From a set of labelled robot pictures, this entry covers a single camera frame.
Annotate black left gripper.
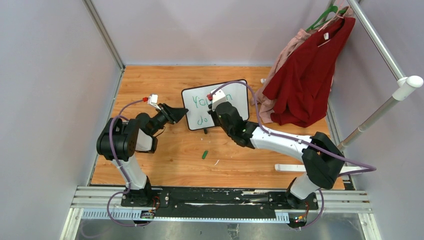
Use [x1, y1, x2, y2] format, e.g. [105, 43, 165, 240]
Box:
[149, 104, 188, 136]

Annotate white whiteboard black frame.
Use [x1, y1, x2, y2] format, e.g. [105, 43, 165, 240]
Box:
[181, 82, 250, 131]

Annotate green marker cap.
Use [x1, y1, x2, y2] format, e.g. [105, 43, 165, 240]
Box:
[202, 150, 209, 160]

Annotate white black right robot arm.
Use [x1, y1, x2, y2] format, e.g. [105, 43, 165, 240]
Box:
[208, 102, 344, 209]

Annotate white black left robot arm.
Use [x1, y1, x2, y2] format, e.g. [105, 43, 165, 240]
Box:
[96, 103, 189, 207]

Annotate pink garment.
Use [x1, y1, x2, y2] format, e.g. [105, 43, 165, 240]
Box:
[250, 6, 355, 124]

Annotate red shirt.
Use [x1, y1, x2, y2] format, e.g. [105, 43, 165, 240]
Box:
[263, 16, 356, 128]

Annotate green clothes hanger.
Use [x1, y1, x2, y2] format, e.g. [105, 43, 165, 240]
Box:
[305, 5, 348, 32]

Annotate metal clothes rack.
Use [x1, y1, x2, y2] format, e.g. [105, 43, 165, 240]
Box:
[274, 0, 424, 176]

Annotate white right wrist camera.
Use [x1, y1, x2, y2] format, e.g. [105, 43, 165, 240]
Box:
[210, 89, 227, 111]

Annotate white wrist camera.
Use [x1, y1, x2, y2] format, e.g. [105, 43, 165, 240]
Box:
[147, 94, 162, 111]
[210, 89, 227, 111]

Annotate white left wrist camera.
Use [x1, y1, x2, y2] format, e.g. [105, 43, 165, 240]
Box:
[147, 94, 162, 111]

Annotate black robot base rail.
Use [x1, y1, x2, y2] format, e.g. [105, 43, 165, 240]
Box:
[67, 186, 375, 230]

